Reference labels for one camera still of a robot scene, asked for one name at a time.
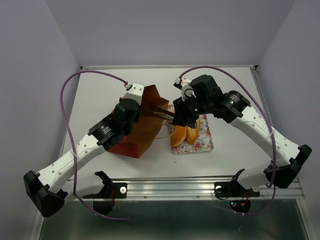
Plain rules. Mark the red brown paper bag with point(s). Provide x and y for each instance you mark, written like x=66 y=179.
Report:
x=145 y=131

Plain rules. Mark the floral tray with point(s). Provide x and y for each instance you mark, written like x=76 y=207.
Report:
x=203 y=142

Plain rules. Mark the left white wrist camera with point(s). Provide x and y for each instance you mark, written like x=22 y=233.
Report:
x=135 y=92

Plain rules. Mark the aluminium rail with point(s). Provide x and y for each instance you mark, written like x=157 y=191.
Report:
x=199 y=188

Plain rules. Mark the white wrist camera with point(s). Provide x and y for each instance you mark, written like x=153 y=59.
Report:
x=135 y=92
x=184 y=85

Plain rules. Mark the orange oval bread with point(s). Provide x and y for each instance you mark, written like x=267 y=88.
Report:
x=178 y=136

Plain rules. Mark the metal tongs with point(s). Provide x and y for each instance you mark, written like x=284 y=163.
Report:
x=153 y=110

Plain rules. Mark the long golden bread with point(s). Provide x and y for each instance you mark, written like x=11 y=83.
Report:
x=192 y=133

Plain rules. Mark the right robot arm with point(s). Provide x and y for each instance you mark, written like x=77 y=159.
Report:
x=287 y=157

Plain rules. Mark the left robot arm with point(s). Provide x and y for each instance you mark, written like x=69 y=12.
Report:
x=51 y=187

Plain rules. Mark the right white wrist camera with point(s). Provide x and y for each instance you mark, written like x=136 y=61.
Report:
x=184 y=85

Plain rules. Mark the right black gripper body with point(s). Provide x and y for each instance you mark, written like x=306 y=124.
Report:
x=192 y=108

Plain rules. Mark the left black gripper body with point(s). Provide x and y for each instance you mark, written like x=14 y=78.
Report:
x=127 y=128

